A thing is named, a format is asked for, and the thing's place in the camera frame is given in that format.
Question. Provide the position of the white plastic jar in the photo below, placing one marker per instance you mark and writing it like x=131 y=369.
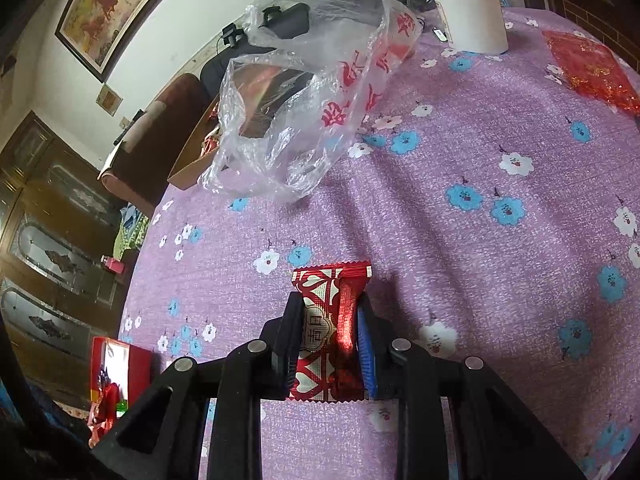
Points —
x=470 y=15

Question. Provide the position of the dark wooden cabinet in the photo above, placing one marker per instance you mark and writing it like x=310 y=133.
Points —
x=45 y=210

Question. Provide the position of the green patterned cloth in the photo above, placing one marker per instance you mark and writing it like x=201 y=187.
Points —
x=130 y=235

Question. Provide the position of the small framed wall picture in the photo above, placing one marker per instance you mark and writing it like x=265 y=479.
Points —
x=109 y=100

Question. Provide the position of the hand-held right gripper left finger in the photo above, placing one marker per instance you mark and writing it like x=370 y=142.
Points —
x=287 y=345

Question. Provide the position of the red sheer pouch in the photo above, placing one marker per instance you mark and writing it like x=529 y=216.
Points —
x=585 y=67

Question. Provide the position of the red box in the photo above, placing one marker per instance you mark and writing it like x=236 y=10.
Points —
x=135 y=370

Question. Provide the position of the black sofa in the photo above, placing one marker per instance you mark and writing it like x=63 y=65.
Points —
x=215 y=70

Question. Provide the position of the framed wall painting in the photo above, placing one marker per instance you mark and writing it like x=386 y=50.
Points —
x=110 y=5

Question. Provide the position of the clear plastic bag red print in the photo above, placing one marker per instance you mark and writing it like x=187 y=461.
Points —
x=320 y=85

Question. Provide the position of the brown cardboard box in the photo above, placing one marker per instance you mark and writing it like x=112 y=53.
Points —
x=187 y=170

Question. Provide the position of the red white patterned snack packet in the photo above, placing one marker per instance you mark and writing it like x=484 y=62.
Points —
x=320 y=310

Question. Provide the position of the brown armchair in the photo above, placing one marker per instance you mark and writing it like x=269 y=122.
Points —
x=160 y=130

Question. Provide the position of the small pink box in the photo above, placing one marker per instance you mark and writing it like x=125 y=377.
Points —
x=114 y=264

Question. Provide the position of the black camera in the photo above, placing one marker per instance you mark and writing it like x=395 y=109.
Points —
x=233 y=36
x=287 y=20

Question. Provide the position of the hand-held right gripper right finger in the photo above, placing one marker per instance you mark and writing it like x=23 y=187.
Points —
x=365 y=355

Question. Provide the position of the wooden sideboard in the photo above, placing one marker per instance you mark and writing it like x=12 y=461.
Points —
x=590 y=10

